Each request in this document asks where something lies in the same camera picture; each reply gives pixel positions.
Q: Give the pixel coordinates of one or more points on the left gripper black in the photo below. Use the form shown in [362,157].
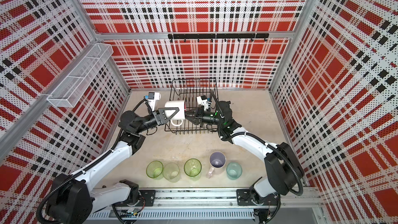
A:
[160,116]

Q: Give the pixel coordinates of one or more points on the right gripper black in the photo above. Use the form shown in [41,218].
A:
[199,116]

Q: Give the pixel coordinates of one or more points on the white mug red inside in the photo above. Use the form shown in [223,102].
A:
[176,112]

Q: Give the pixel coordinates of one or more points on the black wire dish rack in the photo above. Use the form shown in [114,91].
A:
[187,90]

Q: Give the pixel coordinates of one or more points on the pink mug purple inside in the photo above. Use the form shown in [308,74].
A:
[217,163]

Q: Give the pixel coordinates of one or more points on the green patterned glass cup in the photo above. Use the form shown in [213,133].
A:
[193,168]

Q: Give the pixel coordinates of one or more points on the teal textured glass cup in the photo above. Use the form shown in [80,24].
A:
[234,170]

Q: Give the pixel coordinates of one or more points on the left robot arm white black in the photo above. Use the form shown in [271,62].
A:
[74,197]

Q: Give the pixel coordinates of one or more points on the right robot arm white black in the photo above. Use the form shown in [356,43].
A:
[283,170]

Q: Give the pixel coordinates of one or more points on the green glass cup leftmost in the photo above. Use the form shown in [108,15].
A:
[154,170]

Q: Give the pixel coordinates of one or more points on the pale green glass cup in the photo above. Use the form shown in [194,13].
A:
[171,172]

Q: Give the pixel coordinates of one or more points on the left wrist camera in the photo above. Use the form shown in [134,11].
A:
[152,99]

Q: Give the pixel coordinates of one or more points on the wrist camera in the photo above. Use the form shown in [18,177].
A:
[204,101]
[152,99]

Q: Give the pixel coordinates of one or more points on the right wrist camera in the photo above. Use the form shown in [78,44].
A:
[204,101]

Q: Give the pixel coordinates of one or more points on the black wall hook rail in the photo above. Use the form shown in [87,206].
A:
[250,36]

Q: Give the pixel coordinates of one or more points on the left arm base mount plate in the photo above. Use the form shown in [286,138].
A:
[146,197]

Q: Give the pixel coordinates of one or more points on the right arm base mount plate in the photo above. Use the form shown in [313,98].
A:
[245,196]

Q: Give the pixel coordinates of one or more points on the white mesh wall basket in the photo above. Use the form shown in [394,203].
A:
[69,92]

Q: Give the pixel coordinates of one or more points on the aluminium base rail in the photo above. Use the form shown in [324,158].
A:
[216,203]

